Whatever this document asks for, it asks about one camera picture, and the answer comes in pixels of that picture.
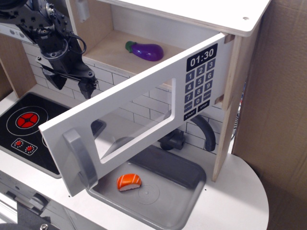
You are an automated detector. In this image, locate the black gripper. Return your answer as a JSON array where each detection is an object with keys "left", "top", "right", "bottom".
[{"left": 35, "top": 35, "right": 98, "bottom": 99}]

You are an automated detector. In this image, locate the white toy microwave door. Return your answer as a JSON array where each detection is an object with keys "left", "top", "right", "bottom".
[{"left": 39, "top": 33, "right": 234, "bottom": 196}]

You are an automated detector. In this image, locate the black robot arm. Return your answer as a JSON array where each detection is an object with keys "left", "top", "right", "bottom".
[{"left": 0, "top": 0, "right": 97, "bottom": 99}]

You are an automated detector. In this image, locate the wooden toy microwave cabinet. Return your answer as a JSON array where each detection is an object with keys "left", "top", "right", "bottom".
[{"left": 66, "top": 0, "right": 269, "bottom": 181}]

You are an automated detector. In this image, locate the black toy stovetop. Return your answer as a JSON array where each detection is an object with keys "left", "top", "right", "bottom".
[{"left": 0, "top": 92, "right": 69, "bottom": 179}]

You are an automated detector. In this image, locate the grey range hood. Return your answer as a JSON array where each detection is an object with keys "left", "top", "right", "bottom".
[{"left": 0, "top": 23, "right": 34, "bottom": 44}]

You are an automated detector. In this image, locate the purple toy eggplant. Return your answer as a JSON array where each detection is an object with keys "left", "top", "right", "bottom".
[{"left": 125, "top": 41, "right": 164, "bottom": 61}]

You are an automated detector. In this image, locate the orange salmon sushi toy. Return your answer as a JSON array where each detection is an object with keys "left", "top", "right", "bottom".
[{"left": 117, "top": 173, "right": 142, "bottom": 192}]

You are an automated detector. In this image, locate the dark grey toy faucet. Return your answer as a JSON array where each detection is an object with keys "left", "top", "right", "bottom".
[{"left": 158, "top": 115, "right": 216, "bottom": 152}]

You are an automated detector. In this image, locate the grey oven front panel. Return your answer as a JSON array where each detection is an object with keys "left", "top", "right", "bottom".
[{"left": 0, "top": 172, "right": 103, "bottom": 230}]

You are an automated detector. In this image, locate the grey toy sink basin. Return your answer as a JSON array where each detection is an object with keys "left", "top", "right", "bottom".
[{"left": 88, "top": 146, "right": 206, "bottom": 230}]

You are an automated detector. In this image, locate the brown cardboard box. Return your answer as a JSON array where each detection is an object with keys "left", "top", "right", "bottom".
[{"left": 232, "top": 0, "right": 307, "bottom": 230}]

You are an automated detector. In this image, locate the black metal bracket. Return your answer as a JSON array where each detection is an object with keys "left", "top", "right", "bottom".
[{"left": 16, "top": 203, "right": 58, "bottom": 230}]

